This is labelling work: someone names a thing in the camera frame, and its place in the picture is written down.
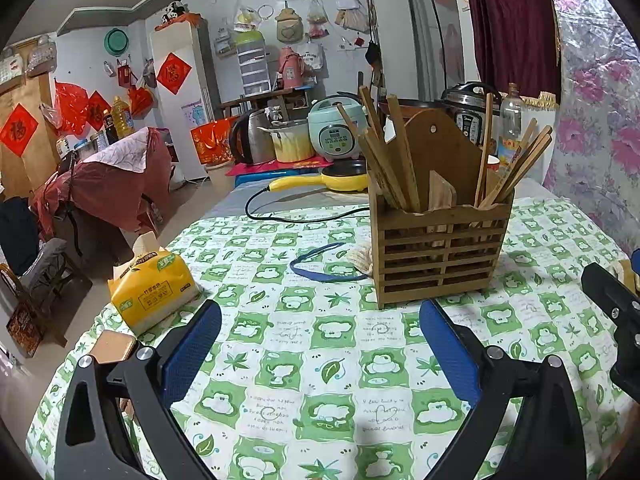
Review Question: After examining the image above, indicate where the cooking oil bottle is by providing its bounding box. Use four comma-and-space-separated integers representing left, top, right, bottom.
111, 96, 134, 139

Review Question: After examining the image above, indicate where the pink thermos jug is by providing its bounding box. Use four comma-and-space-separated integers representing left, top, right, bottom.
279, 47, 305, 89

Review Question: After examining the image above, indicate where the yellow tissue pack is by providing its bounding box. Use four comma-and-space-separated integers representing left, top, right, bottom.
107, 231, 200, 336

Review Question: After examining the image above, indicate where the yellow electric frying pan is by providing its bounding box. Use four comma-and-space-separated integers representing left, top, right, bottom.
268, 158, 369, 193

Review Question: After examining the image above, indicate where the wooden utensil holder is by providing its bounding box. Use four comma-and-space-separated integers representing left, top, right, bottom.
369, 108, 513, 308

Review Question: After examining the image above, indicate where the white pot with lid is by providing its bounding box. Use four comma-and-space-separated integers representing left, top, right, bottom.
259, 119, 316, 162

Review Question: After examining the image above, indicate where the wooden chopstick bundle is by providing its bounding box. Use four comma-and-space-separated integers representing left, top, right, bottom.
335, 86, 412, 211

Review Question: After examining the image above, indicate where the red cloth covered furniture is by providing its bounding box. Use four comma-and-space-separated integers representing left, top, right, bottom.
32, 127, 172, 240

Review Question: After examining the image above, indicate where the white refrigerator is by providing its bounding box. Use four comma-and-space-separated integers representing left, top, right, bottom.
149, 14, 220, 181

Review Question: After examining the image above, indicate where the plastic drawer tower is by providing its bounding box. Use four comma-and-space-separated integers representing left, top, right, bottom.
235, 30, 271, 96

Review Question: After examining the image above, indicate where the single wooden chopstick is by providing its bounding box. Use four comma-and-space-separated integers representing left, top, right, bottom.
474, 92, 494, 208

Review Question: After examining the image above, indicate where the black power cable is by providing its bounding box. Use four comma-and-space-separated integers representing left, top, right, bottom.
243, 185, 371, 226

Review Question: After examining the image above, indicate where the clear plastic bottle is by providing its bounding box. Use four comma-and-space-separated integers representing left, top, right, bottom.
497, 82, 525, 167

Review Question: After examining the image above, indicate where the green patterned tablecloth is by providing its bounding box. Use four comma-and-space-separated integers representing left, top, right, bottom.
26, 198, 639, 479

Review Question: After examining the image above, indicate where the steel electric kettle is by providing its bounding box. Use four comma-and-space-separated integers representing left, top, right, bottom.
229, 110, 276, 166

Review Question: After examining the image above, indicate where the mint green rice cooker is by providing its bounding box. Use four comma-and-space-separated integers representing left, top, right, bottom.
307, 94, 367, 162

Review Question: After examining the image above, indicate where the black electric pressure cooker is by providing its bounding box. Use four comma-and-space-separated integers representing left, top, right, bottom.
440, 81, 502, 148

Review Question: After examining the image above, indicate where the blue band loop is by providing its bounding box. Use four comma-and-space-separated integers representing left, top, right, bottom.
288, 242, 368, 283

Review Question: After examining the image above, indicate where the red gift bag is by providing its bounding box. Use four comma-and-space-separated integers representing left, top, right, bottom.
191, 116, 238, 166

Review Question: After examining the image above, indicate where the cardboard box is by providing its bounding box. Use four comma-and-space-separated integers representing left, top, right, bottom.
89, 330, 137, 364

